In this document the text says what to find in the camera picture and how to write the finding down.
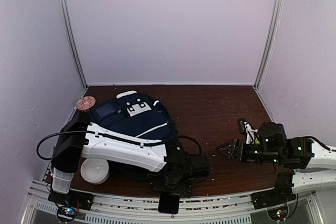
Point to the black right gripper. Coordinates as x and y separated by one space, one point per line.
238 145

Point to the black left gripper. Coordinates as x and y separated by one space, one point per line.
156 185

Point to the purple smartphone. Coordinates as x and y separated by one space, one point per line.
168 204

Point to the navy blue student backpack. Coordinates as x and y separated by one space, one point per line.
134 114

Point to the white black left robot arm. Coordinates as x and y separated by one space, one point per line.
81 138

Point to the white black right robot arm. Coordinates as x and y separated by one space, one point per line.
306 152

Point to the white ceramic bowl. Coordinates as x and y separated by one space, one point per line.
95 171

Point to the pink patterned small bowl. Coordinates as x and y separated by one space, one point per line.
85 103

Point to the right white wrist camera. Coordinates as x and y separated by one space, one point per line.
246 129

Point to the white front rail frame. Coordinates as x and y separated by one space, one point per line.
42 205

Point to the right aluminium frame post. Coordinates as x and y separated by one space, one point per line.
269 45

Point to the aluminium frame post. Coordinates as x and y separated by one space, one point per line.
72 43
269 45

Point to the left aluminium frame post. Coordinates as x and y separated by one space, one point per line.
72 43

